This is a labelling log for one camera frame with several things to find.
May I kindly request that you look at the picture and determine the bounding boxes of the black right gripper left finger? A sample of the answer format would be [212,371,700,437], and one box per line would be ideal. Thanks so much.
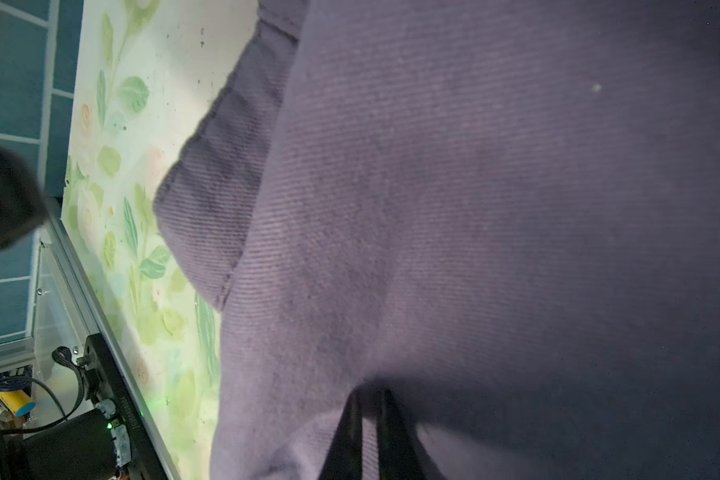
[318,392,363,480]

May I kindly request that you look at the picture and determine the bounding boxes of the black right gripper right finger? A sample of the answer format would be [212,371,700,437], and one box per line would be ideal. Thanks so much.
[376,389,425,480]

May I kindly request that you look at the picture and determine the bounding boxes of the purple trousers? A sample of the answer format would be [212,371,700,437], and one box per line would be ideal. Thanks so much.
[154,1,720,479]

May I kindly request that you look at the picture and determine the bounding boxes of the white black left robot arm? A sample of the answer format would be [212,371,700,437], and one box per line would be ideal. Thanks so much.
[0,147,49,251]

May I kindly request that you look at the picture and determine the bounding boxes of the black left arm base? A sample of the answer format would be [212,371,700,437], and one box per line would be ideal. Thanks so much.
[0,333,176,479]

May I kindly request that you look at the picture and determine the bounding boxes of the yellow blue cylinder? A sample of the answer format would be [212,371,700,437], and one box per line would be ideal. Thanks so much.
[0,377,36,417]

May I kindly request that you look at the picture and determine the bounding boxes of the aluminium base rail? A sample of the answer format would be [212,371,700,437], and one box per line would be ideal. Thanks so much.
[0,218,177,479]

